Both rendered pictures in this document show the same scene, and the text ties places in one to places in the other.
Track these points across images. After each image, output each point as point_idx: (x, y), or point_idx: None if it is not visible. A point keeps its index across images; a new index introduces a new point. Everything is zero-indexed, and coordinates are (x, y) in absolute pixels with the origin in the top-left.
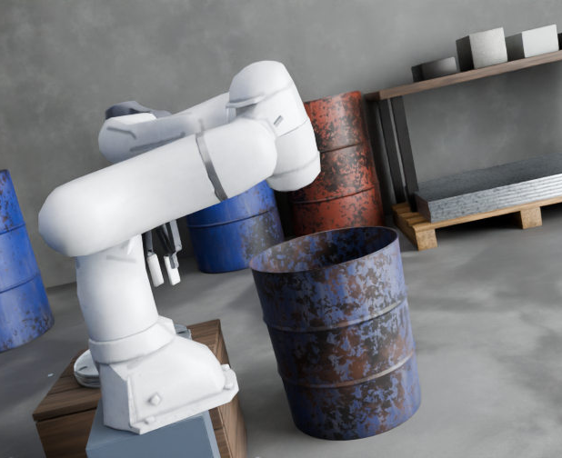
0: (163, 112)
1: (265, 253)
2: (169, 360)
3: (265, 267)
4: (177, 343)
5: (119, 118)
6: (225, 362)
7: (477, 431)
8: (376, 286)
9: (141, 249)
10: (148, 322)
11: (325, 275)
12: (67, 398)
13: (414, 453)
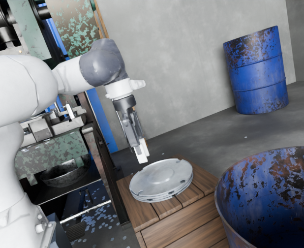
0: (89, 52)
1: (284, 151)
2: None
3: (280, 162)
4: None
5: (60, 64)
6: (211, 212)
7: None
8: None
9: None
10: None
11: (231, 234)
12: (126, 182)
13: None
